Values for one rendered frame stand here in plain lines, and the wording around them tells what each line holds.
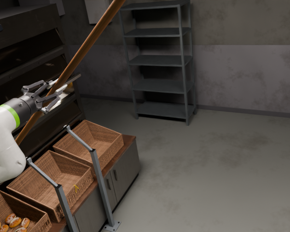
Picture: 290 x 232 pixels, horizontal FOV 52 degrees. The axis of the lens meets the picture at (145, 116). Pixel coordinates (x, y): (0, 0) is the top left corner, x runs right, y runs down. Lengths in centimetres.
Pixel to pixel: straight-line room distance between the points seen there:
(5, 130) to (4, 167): 12
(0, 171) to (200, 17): 395
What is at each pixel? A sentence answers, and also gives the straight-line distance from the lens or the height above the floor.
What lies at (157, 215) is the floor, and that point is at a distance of 327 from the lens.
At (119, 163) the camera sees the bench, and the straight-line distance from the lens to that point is 322.
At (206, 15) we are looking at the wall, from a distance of 459.
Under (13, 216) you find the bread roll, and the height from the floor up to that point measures 64.
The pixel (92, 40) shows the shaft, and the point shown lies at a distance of 108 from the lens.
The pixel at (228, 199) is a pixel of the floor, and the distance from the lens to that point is 341.
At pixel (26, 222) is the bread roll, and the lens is 272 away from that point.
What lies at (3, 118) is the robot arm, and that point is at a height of 199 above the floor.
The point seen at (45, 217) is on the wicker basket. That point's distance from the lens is 255.
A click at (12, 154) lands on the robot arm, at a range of 105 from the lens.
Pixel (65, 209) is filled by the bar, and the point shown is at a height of 74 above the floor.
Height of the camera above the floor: 238
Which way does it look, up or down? 28 degrees down
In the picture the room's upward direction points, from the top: 9 degrees counter-clockwise
